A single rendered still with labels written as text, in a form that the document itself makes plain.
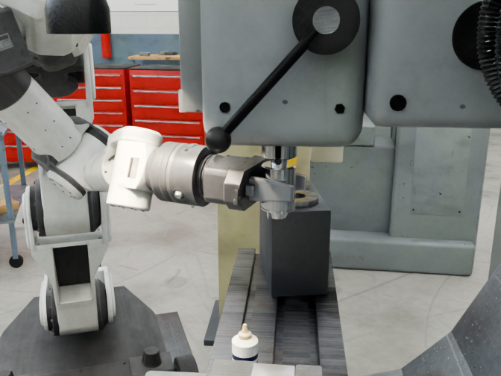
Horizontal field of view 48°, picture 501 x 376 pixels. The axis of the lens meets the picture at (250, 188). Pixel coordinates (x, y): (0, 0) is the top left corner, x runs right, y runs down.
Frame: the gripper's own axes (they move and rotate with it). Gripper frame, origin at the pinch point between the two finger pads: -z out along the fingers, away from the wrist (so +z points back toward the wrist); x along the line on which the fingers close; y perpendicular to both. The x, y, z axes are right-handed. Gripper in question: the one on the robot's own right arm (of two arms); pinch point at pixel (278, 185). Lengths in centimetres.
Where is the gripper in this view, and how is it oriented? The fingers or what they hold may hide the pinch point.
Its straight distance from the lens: 77.5
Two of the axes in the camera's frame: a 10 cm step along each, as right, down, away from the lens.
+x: 3.9, -2.6, 8.8
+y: -0.1, 9.6, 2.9
